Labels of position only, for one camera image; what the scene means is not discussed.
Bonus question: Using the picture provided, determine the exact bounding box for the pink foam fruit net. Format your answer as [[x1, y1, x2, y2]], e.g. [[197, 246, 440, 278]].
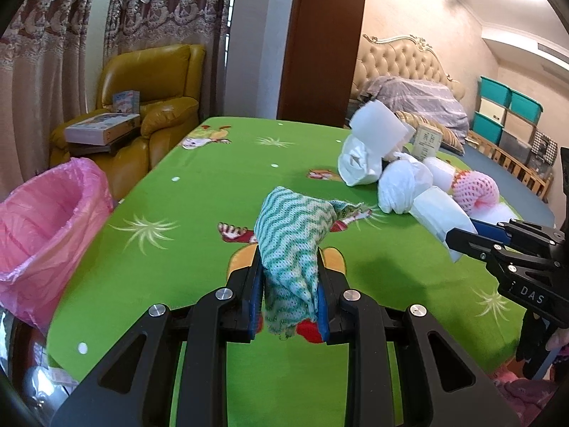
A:
[[451, 170, 500, 215]]

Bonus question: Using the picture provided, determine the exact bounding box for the large white foam block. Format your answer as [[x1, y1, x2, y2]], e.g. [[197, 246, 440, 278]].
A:
[[409, 186, 477, 262]]

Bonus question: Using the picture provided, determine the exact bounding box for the white plastic bag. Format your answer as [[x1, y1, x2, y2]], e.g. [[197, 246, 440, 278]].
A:
[[378, 152, 433, 214]]

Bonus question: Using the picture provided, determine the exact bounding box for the green wavy cloth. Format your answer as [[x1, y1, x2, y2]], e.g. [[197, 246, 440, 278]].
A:
[[254, 186, 371, 337]]

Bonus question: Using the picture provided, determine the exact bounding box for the pink trash bag bin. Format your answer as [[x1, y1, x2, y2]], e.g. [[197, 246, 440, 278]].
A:
[[1, 158, 114, 333]]

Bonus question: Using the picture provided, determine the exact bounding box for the white tissue pack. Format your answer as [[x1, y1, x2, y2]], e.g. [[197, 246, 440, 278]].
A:
[[472, 202, 519, 225]]

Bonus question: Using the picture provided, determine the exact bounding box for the blue bed mattress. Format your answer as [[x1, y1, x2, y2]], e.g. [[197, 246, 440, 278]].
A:
[[437, 146, 555, 227]]

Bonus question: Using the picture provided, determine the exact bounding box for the small white foam block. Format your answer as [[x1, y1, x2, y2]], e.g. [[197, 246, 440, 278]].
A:
[[422, 156, 457, 193]]

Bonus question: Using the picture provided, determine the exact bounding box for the checkered bag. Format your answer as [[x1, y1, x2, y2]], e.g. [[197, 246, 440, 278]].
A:
[[531, 130, 558, 166]]

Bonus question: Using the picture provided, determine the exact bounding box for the teal storage bins stack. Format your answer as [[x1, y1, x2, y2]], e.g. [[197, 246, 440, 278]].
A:
[[472, 76, 543, 144]]

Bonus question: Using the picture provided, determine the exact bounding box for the yellow white carton box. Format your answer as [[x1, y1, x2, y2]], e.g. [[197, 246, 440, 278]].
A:
[[412, 123, 443, 161]]

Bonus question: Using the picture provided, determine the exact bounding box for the crumpled white foam sheet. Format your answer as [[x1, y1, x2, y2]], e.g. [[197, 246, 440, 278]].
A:
[[337, 100, 415, 187]]

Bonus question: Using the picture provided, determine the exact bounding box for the green cartoon tablecloth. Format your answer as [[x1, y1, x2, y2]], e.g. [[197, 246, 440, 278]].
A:
[[46, 116, 528, 427]]

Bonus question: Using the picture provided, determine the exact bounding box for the grey striped duvet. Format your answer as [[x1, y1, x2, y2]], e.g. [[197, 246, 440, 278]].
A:
[[358, 76, 469, 143]]

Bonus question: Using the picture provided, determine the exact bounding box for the beige tufted headboard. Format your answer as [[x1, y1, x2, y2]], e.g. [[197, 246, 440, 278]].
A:
[[350, 34, 466, 100]]

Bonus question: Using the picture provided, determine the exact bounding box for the large flat white box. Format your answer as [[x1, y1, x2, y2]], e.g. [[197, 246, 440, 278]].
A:
[[64, 113, 141, 146]]

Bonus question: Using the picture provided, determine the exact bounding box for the brown wooden door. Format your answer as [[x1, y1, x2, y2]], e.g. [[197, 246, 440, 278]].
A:
[[277, 0, 366, 127]]

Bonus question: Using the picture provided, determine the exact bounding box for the small blue picture box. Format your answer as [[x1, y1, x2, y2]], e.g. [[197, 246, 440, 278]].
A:
[[112, 90, 140, 114]]

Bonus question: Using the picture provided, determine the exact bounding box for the yellow leather armchair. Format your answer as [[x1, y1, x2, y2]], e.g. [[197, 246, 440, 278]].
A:
[[48, 44, 206, 200]]

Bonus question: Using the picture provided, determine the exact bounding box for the left lace curtain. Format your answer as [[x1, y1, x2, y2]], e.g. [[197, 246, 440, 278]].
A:
[[1, 0, 92, 197]]

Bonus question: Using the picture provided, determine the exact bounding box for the lace curtain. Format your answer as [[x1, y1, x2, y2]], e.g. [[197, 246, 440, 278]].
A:
[[1, 0, 92, 197], [104, 0, 230, 118]]

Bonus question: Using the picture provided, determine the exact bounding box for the right lace curtain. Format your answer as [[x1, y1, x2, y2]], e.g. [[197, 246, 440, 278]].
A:
[[104, 0, 230, 118]]

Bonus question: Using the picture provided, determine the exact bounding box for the wooden bed rail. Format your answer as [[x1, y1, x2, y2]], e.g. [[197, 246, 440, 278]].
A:
[[466, 130, 553, 204]]

